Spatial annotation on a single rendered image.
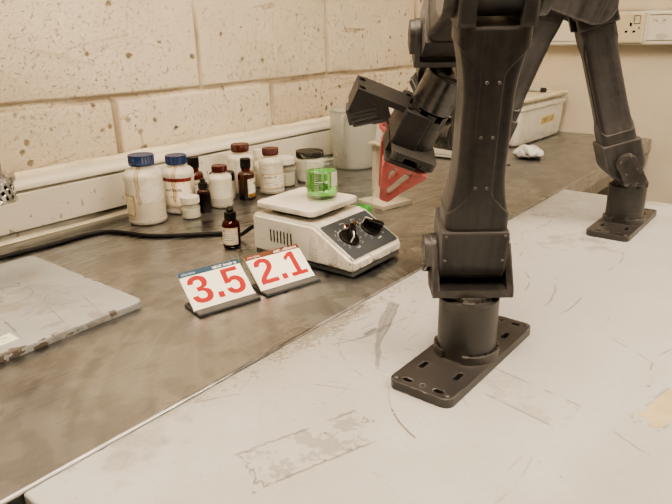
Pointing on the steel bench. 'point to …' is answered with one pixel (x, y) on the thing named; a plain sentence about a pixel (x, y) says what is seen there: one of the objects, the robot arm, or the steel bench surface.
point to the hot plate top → (291, 201)
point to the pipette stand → (378, 182)
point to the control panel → (358, 236)
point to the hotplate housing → (316, 240)
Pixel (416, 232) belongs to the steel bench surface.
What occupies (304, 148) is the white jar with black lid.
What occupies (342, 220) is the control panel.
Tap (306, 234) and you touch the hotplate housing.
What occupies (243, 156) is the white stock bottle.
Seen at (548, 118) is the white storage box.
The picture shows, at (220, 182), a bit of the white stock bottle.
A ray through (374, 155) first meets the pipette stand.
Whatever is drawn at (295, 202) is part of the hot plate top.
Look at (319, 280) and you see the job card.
